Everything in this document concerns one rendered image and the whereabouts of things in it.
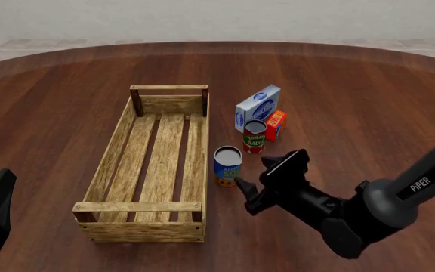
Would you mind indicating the white and blue food box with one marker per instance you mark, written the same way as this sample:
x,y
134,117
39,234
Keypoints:
x,y
260,106

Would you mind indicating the tomato sauce can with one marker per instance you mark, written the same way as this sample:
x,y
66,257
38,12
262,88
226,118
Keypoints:
x,y
254,141

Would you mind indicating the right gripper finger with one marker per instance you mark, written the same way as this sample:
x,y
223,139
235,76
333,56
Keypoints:
x,y
270,162
248,190

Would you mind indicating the wooden slat tray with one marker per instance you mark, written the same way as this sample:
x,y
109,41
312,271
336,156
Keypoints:
x,y
162,158

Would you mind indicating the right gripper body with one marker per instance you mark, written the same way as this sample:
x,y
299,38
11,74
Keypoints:
x,y
283,188

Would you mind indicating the alphabet soup can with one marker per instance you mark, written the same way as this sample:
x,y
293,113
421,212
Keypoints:
x,y
227,167

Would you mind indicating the orange butter box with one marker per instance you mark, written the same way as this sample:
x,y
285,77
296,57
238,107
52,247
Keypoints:
x,y
276,126

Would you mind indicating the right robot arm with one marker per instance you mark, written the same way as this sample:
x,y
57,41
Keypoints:
x,y
387,204

